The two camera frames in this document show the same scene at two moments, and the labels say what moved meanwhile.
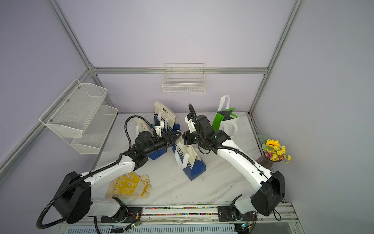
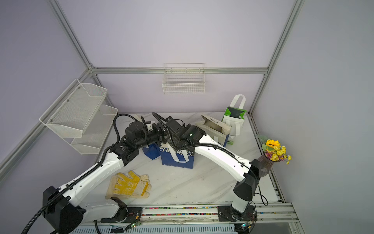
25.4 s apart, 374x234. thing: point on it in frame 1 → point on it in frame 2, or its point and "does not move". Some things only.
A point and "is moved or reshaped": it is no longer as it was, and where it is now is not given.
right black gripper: x=187 y=136 → x=174 y=143
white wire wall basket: x=184 y=78 does not move
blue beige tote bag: x=189 y=159 is moved or reshaped
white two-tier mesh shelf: x=79 y=116 does not move
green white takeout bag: x=224 y=119 → x=234 y=117
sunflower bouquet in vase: x=273 y=152 does not move
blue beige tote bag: x=166 y=115 → x=171 y=156
